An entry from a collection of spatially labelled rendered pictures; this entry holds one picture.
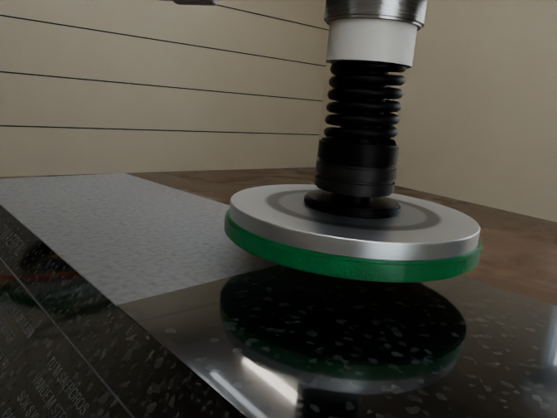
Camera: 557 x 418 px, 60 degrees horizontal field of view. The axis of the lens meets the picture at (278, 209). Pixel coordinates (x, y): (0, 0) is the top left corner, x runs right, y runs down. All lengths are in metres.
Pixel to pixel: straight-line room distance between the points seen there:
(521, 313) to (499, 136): 5.31
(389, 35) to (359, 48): 0.02
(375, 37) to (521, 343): 0.24
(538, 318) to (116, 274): 0.32
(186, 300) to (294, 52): 6.65
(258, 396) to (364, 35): 0.26
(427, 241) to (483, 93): 5.49
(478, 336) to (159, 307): 0.22
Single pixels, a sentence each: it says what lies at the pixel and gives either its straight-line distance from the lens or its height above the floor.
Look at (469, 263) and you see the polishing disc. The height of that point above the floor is 0.84.
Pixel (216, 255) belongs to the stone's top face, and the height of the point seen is 0.80.
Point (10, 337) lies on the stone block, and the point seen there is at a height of 0.76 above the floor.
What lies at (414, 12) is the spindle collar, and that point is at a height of 1.02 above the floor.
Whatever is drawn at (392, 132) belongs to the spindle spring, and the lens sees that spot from 0.40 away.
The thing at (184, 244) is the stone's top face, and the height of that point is 0.80.
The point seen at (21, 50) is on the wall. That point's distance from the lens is 5.37.
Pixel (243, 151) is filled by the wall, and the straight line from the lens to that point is 6.48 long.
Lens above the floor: 0.95
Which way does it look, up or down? 13 degrees down
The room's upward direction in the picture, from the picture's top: 5 degrees clockwise
